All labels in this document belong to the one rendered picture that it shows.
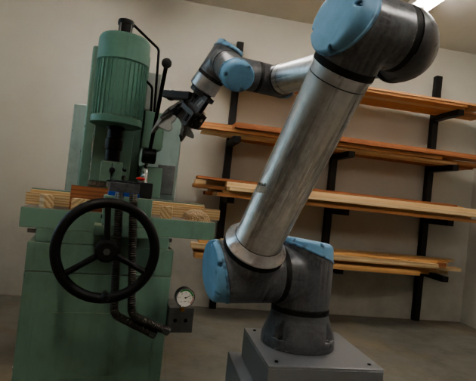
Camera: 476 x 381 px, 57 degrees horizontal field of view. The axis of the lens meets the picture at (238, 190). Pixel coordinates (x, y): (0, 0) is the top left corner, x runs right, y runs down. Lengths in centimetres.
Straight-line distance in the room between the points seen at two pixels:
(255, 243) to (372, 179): 348
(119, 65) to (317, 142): 90
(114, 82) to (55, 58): 262
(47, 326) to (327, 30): 115
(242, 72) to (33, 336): 99
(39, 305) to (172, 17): 317
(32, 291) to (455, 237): 414
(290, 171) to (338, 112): 15
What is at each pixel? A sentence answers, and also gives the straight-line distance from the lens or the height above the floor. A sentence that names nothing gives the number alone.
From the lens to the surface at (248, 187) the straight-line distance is 350.
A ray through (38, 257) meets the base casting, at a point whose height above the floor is 75.
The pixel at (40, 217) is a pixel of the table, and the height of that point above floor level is 87.
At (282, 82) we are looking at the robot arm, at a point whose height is 132.
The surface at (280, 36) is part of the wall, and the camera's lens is 429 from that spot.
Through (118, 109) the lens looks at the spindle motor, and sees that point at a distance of 152.
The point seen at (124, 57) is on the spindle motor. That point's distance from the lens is 155.
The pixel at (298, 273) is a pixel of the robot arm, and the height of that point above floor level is 83.
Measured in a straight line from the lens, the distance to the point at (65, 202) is 157.
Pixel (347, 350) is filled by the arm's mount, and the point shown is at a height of 63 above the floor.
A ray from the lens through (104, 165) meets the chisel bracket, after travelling 153.
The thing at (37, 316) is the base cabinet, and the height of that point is 58.
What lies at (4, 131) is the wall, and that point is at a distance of 412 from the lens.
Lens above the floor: 99
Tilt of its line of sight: 1 degrees up
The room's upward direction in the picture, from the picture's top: 6 degrees clockwise
